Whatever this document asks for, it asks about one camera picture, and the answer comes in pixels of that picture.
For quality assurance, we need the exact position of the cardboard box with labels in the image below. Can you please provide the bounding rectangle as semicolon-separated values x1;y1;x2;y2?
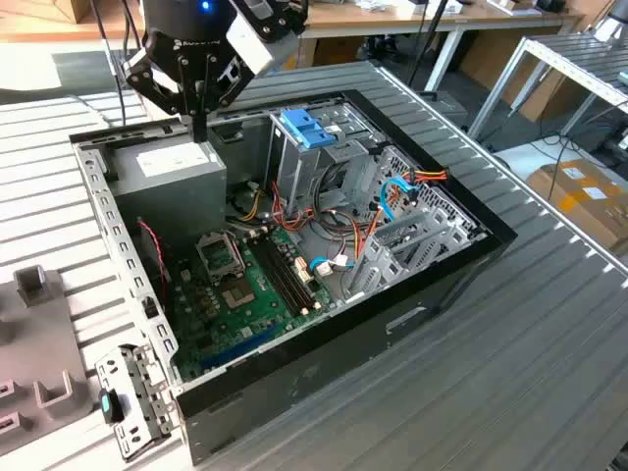
527;159;628;256

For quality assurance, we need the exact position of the black camera bracket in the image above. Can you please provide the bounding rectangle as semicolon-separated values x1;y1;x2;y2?
234;0;310;43

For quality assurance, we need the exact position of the blue expansion slot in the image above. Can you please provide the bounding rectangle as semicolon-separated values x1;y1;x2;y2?
198;321;281;374

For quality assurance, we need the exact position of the black RAM slot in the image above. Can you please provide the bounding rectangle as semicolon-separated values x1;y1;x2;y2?
262;233;315;311
250;236;303;318

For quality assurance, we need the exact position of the black open PC case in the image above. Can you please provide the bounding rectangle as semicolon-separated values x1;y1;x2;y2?
68;88;519;467

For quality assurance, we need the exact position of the metal socket cover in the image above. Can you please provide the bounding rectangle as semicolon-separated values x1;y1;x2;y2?
195;230;245;284

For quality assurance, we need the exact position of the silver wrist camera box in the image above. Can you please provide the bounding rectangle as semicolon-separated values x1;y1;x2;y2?
225;8;275;76

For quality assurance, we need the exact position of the black case fan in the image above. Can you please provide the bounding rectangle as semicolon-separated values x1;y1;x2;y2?
134;218;173;315

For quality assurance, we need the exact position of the blue drive carrier handle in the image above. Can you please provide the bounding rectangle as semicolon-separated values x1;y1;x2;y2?
280;108;338;149

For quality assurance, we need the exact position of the plain brown cardboard box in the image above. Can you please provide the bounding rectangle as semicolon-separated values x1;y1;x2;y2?
460;28;580;124

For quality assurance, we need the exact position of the metal disk bay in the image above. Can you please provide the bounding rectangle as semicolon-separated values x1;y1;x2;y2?
342;210;492;300

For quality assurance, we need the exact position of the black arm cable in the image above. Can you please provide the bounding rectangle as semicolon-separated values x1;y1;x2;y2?
90;0;131;127

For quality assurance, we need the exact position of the brown wooden box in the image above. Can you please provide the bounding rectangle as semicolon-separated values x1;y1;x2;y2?
51;0;99;25

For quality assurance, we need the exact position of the green motherboard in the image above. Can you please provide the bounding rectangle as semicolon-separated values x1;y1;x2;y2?
164;225;340;384

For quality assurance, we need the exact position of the metal expansion bracket cover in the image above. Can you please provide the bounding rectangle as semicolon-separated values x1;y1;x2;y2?
94;342;176;462

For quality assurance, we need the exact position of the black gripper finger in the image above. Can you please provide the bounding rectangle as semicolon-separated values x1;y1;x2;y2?
122;47;201;143
199;53;256;143

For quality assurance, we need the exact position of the CPU socket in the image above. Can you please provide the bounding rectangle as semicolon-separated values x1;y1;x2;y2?
220;279;256;311

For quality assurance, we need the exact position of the white connector with blue wire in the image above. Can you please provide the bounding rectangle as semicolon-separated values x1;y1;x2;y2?
308;254;355;279

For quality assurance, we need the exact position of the orange red wire bundle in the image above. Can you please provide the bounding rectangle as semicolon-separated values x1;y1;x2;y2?
225;179;387;261

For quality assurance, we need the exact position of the metal frame slat table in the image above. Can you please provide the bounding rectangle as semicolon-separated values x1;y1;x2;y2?
468;33;628;143

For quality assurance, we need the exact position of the grey parts rack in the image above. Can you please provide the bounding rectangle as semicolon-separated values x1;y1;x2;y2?
0;264;94;455

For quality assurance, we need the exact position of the black latch with blue stripe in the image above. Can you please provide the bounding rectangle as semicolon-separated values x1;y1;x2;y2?
97;389;127;424

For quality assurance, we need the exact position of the light wooden desk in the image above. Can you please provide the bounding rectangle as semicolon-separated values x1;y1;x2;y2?
0;0;148;43

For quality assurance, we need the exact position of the red yellow power wire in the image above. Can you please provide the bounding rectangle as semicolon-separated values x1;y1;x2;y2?
391;167;451;186

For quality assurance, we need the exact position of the blue data wire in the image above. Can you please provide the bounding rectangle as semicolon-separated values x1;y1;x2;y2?
380;177;419;225

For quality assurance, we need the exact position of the metal drive cage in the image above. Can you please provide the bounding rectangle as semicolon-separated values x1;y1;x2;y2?
267;97;384;217

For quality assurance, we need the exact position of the grey power supply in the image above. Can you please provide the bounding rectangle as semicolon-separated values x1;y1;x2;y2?
105;131;228;241

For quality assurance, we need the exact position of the wooden desk with white legs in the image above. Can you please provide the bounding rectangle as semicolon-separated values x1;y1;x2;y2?
293;0;588;94

